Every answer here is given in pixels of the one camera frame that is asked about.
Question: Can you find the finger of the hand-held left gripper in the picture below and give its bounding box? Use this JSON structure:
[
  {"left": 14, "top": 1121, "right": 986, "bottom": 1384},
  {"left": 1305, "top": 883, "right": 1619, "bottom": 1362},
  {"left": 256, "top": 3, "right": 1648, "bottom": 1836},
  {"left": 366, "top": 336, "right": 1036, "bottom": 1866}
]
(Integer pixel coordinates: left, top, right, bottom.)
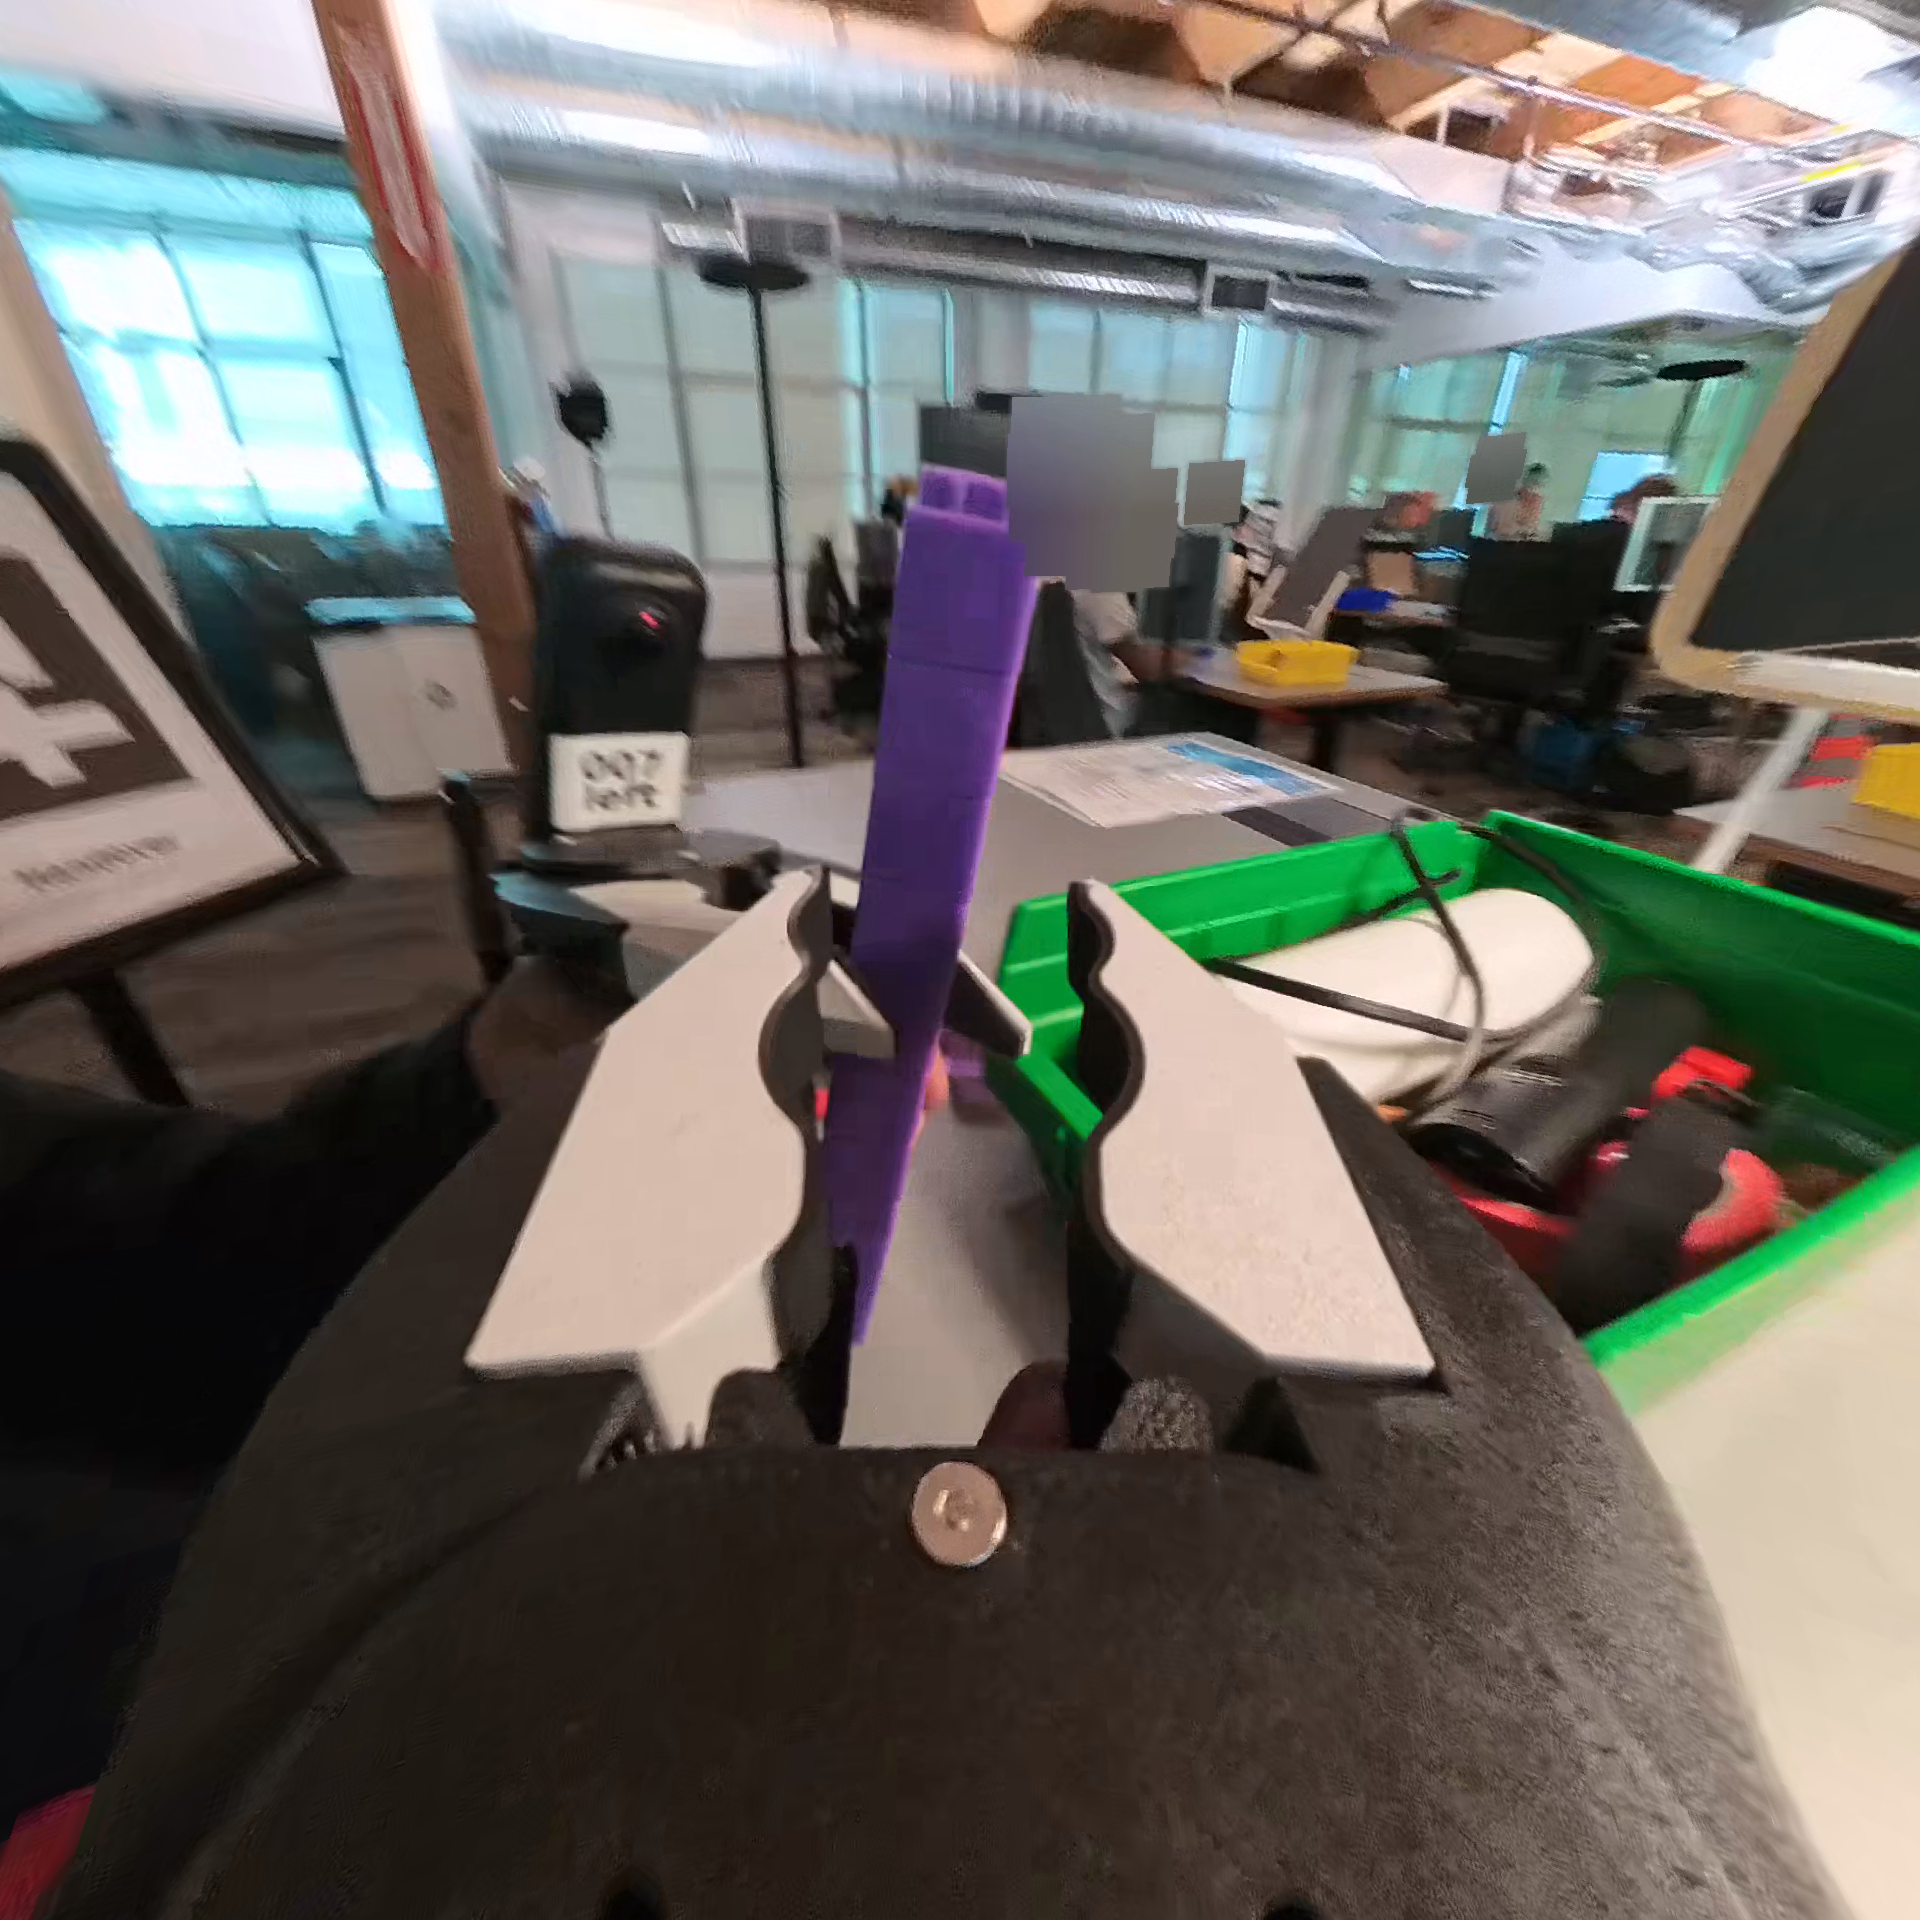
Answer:
[
  {"left": 951, "top": 965, "right": 1034, "bottom": 1062},
  {"left": 564, "top": 864, "right": 896, "bottom": 1062}
]

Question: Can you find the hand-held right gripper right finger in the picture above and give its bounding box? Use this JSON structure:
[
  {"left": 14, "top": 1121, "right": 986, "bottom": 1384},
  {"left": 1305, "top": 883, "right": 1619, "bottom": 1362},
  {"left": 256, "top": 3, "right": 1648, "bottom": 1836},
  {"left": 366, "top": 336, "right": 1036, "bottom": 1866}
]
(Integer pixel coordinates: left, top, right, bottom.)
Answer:
[{"left": 1066, "top": 881, "right": 1435, "bottom": 1413}]

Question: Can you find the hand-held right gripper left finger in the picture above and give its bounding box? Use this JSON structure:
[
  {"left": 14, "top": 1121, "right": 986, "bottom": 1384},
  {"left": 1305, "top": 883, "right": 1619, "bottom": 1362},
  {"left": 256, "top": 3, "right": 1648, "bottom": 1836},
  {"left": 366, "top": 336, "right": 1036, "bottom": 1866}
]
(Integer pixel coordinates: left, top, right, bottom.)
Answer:
[{"left": 466, "top": 870, "right": 852, "bottom": 1442}]

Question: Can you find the purple plastic tool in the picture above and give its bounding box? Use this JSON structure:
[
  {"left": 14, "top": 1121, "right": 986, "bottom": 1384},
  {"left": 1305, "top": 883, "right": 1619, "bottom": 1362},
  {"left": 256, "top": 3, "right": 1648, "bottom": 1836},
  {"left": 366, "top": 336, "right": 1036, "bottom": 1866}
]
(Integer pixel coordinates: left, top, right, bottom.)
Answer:
[{"left": 819, "top": 466, "right": 1044, "bottom": 1346}]

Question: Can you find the green plastic bin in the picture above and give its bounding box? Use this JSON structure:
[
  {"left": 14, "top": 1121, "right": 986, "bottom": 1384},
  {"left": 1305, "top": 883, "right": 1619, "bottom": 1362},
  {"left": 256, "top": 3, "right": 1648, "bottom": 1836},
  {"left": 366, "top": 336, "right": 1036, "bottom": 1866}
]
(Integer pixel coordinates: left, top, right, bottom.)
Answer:
[{"left": 983, "top": 804, "right": 1920, "bottom": 1413}]

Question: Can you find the person's left hand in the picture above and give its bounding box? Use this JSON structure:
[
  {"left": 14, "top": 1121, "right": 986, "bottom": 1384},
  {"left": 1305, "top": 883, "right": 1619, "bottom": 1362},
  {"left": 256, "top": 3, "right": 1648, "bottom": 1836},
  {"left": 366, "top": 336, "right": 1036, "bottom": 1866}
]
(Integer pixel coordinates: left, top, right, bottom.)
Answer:
[{"left": 466, "top": 955, "right": 638, "bottom": 1106}]

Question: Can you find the white recycling cabinet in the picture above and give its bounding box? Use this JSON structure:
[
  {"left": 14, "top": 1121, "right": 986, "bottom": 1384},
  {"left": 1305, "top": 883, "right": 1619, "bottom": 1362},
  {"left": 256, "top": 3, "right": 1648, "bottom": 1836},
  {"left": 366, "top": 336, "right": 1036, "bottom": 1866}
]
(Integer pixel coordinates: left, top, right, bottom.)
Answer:
[{"left": 305, "top": 595, "right": 516, "bottom": 804}]

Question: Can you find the white cylinder with black cap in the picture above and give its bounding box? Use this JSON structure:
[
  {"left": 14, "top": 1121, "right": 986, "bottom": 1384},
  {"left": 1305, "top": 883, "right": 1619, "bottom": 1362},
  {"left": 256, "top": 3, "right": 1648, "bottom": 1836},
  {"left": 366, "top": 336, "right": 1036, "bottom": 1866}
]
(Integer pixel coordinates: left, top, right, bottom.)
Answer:
[{"left": 1193, "top": 886, "right": 1598, "bottom": 1104}]

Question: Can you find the printed paper sheet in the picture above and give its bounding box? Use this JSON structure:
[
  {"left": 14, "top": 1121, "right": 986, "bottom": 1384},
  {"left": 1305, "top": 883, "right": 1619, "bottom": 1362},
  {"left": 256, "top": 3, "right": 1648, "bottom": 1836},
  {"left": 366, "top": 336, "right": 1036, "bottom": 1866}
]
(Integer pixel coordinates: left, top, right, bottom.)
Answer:
[{"left": 1005, "top": 733, "right": 1417, "bottom": 840}]

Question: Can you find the black round lamp stand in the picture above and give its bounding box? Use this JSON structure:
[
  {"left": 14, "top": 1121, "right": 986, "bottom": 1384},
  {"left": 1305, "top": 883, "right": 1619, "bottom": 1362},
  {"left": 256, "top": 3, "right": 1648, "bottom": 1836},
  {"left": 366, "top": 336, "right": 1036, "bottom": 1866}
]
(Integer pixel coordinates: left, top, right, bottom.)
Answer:
[{"left": 693, "top": 252, "right": 817, "bottom": 770}]

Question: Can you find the yellow box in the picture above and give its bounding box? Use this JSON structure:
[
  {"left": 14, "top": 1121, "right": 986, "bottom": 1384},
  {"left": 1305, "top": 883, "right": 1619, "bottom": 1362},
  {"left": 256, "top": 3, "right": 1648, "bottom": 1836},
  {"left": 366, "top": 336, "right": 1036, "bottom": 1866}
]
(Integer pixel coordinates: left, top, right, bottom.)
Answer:
[{"left": 1234, "top": 637, "right": 1361, "bottom": 697}]

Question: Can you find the red round tool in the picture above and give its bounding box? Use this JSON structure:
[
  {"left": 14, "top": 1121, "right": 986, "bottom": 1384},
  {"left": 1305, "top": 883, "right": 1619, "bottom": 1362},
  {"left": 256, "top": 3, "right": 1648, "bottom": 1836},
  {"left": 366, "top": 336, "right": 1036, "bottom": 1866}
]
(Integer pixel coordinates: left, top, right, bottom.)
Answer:
[{"left": 1433, "top": 1044, "right": 1807, "bottom": 1298}]

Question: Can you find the black panel with pale rim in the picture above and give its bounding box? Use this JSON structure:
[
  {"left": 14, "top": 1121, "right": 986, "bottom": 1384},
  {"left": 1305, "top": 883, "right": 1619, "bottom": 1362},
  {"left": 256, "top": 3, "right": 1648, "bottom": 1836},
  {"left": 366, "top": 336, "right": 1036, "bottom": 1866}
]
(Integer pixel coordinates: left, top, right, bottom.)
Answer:
[{"left": 1650, "top": 234, "right": 1920, "bottom": 723}]

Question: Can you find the black cylindrical handle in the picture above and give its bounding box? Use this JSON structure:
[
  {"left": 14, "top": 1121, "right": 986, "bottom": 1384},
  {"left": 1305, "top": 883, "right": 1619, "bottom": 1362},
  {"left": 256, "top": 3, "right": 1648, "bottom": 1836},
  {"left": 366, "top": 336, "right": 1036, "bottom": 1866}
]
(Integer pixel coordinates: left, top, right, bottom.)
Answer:
[{"left": 1403, "top": 977, "right": 1717, "bottom": 1202}]

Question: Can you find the black cable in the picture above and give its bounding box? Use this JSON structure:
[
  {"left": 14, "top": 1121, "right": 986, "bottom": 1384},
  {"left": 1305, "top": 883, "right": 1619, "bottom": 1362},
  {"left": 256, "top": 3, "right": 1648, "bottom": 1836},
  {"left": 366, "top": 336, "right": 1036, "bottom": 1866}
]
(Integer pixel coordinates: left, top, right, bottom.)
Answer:
[{"left": 1209, "top": 817, "right": 1502, "bottom": 1044}]

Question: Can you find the thin silver air duct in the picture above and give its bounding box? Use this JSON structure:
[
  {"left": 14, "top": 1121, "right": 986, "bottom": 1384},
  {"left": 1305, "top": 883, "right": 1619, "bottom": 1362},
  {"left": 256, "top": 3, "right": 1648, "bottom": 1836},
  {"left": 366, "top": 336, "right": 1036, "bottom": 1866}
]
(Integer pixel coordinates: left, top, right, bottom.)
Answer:
[{"left": 660, "top": 204, "right": 1358, "bottom": 326}]

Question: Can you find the large silver air duct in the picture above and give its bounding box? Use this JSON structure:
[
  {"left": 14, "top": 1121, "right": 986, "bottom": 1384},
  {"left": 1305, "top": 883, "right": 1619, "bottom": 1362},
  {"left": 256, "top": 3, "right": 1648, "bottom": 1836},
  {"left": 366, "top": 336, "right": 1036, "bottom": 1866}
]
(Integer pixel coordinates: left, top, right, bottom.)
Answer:
[{"left": 443, "top": 0, "right": 1562, "bottom": 279}]

